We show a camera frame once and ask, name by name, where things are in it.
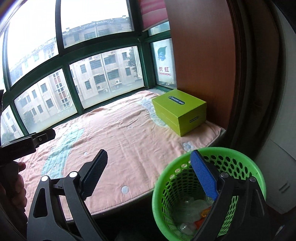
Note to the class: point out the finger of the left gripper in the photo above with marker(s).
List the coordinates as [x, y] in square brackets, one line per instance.
[25, 145]

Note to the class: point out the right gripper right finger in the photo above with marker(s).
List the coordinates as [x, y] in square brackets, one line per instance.
[236, 185]

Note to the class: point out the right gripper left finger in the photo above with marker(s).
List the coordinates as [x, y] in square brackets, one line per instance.
[46, 218]

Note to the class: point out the orange peel piece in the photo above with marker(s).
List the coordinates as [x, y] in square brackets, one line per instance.
[205, 212]

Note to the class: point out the clear plastic cup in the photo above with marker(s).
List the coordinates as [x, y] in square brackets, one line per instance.
[190, 210]

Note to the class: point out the person's left hand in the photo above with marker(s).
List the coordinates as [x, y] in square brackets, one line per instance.
[13, 184]

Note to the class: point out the green perforated waste basket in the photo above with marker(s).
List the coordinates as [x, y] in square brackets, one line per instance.
[178, 181]

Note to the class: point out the pink quilted blanket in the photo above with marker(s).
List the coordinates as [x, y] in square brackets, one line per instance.
[139, 147]

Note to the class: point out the lime green cardboard box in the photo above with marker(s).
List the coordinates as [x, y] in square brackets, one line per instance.
[180, 111]

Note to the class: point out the brown wooden cabinet panel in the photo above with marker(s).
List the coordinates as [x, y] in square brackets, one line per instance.
[204, 51]

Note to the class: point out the green window frame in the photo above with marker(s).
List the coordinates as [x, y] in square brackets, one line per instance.
[62, 59]

